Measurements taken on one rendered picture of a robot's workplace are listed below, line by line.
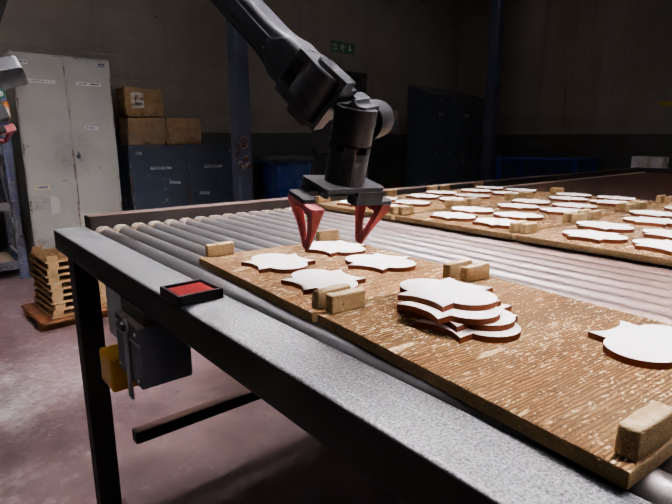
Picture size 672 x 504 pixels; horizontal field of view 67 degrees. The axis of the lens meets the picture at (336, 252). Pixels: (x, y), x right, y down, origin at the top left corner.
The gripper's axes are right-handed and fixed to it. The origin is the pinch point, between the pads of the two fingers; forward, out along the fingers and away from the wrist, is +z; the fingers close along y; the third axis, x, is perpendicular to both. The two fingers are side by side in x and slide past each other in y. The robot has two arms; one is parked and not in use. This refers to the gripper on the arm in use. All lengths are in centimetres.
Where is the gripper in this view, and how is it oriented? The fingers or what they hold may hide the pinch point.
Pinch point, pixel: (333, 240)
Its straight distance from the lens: 75.3
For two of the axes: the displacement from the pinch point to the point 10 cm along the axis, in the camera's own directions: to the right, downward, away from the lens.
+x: 5.5, 4.1, -7.3
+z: -1.6, 9.1, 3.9
